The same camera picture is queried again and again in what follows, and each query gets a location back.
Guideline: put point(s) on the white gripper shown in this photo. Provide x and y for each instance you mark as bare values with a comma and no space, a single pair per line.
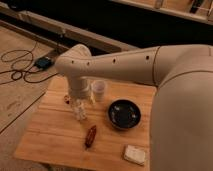
79,88

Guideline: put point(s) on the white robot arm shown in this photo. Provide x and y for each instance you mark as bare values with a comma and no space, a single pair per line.
181,124

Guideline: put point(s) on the dark ceramic bowl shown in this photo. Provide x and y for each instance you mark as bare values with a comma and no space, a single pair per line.
124,114

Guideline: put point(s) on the white plastic cup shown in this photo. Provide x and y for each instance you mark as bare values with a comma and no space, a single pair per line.
98,88

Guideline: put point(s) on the blue power box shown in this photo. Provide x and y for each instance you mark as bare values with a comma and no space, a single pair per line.
43,63

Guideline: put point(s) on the white folded cloth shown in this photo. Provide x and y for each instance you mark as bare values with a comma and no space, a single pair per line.
134,154

